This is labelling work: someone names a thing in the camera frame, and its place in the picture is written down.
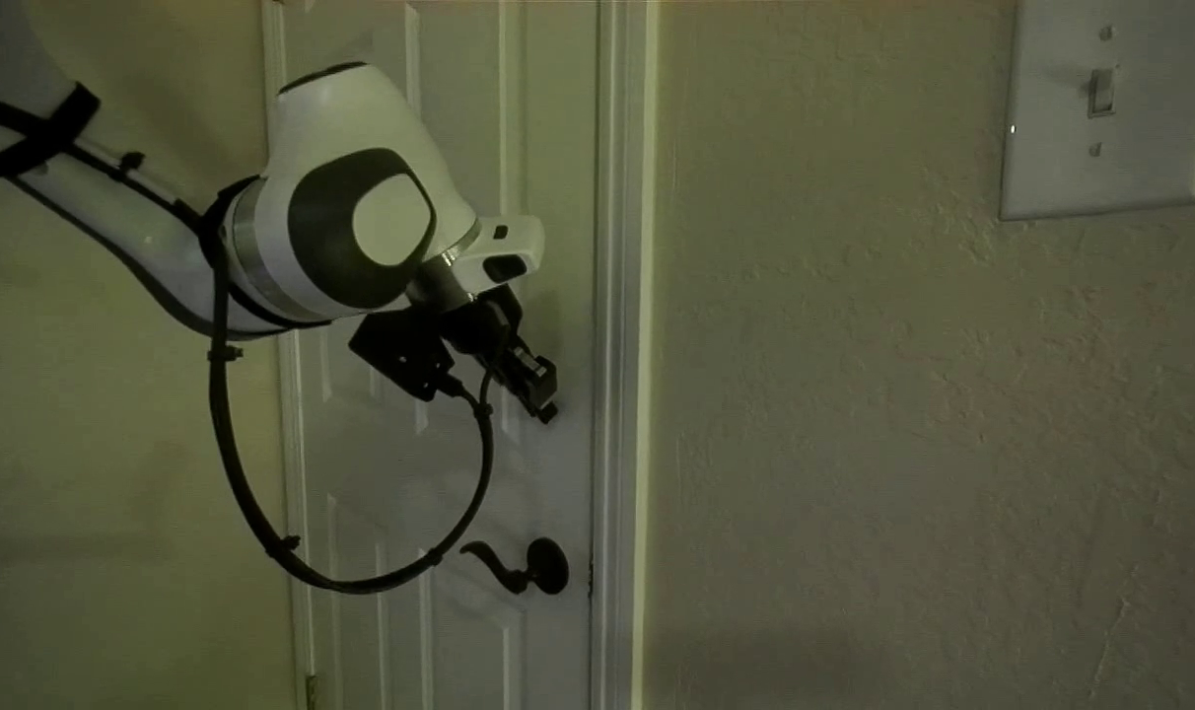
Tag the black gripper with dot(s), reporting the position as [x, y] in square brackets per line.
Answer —
[481, 320]

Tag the white panel door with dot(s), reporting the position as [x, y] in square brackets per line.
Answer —
[543, 161]

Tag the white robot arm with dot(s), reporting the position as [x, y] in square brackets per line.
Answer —
[343, 212]

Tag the brass door hinge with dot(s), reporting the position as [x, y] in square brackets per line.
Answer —
[314, 693]

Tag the white door frame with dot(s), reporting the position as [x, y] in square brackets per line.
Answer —
[626, 358]

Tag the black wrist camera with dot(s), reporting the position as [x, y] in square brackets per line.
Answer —
[405, 354]

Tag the white switch toggle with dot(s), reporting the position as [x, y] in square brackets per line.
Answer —
[1103, 92]

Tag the white light switch plate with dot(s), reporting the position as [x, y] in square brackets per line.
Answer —
[1150, 145]

